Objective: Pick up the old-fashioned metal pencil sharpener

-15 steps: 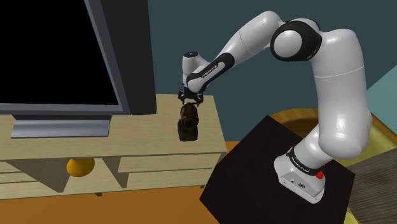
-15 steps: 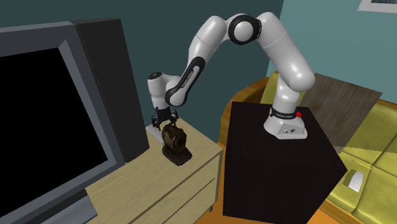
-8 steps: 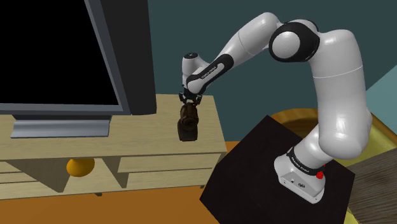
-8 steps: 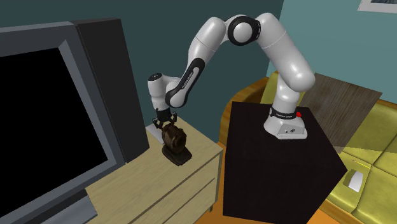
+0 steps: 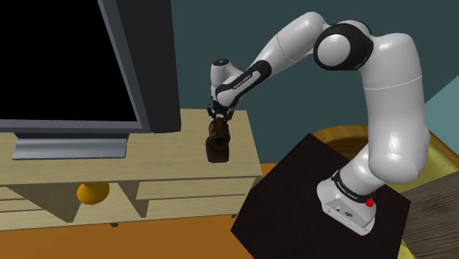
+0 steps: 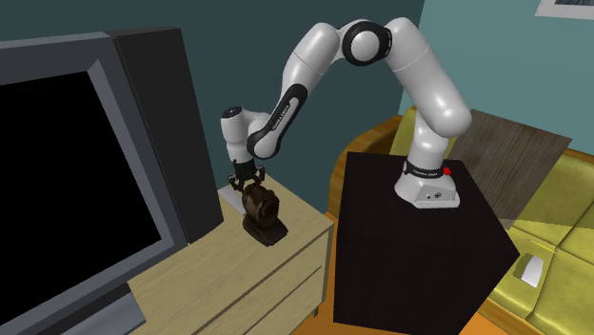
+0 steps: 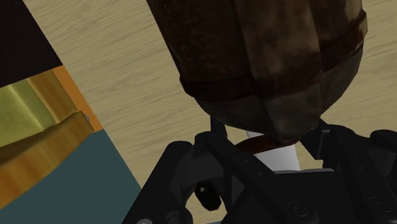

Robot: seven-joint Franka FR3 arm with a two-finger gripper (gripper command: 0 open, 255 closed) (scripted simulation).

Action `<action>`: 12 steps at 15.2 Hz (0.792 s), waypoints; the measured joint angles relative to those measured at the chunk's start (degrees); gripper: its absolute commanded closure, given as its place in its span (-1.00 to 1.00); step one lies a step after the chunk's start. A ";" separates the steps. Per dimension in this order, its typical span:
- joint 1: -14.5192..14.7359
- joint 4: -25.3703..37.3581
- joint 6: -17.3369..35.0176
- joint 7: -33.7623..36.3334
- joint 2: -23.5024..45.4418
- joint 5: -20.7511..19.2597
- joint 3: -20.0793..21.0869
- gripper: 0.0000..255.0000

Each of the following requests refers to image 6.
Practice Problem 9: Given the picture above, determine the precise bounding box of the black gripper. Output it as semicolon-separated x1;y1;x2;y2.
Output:
227;159;267;193

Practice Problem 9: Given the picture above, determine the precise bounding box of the dark brown bust figure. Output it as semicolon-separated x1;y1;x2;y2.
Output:
240;183;289;248

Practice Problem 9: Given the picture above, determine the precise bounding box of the white flat box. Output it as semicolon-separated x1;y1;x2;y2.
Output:
217;185;248;216

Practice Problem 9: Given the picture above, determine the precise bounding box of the light wooden drawer cabinet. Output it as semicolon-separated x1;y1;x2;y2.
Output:
127;173;336;335

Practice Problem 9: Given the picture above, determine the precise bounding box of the grey flat screen television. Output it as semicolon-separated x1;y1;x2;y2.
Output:
0;27;226;335

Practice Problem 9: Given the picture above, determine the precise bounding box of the black robot stand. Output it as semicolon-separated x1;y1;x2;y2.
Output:
332;150;522;335

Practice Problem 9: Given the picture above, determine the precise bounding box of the white remote control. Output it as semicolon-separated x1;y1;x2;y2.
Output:
511;252;545;288

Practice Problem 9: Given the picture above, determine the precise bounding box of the yellow sofa with orange frame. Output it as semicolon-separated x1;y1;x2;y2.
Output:
326;105;594;335

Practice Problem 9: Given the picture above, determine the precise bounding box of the white framed wall picture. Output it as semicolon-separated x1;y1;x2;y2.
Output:
533;0;594;22

